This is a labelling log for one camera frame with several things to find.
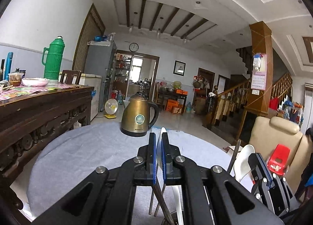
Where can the beige leather sofa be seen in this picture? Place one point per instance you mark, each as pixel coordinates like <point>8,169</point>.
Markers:
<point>268,133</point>

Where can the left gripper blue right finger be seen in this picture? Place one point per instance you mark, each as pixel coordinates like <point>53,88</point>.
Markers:
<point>167,160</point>

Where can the framed wall picture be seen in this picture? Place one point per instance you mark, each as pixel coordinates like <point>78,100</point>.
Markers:
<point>179,68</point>

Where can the grey refrigerator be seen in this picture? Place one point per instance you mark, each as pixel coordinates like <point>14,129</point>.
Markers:
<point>99,61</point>

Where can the light blue table cloth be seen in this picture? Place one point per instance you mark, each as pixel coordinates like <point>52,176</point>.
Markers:
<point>71,157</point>

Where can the white chest freezer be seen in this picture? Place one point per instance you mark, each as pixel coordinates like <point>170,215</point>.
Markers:
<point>95,82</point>

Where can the pink wall calendar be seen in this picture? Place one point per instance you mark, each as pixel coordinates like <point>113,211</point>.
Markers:
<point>258,79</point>

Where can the orange cardboard box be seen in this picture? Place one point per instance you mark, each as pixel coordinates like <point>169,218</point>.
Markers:
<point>171,104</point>

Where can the green thermos flask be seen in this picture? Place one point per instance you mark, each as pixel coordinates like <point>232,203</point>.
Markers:
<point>52,58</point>

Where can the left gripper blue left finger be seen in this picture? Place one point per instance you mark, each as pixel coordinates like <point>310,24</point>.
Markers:
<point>151,160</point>

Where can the small white floor fan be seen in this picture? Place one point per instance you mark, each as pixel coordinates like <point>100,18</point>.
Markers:
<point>110,108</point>

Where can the white ceramic spoon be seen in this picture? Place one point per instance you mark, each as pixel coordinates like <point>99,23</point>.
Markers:
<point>241,167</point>
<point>179,211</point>

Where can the dark carved wooden sideboard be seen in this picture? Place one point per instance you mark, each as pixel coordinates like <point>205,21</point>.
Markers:
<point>30,122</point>

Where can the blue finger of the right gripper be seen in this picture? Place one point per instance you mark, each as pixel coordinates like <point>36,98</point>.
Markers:
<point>254,161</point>
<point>263,172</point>

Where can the gold electric kettle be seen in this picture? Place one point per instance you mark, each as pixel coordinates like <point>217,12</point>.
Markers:
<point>139,115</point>

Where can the round wall clock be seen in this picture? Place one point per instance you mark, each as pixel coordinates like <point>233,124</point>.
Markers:
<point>133,47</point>

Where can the blue water bottle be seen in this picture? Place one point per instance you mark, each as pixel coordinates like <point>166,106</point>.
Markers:
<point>8,65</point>

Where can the dark wooden side table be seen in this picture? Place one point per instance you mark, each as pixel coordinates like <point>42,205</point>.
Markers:
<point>178,95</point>

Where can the wooden chair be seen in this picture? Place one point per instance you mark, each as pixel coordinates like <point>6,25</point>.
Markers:
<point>70,77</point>

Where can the wooden stair railing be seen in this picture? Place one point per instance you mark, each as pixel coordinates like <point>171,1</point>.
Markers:
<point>229,102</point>

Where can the white pink bowl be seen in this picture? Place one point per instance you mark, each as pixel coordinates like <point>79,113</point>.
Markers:
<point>35,82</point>

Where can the red plastic child chair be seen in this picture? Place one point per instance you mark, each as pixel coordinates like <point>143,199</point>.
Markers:
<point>277,162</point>

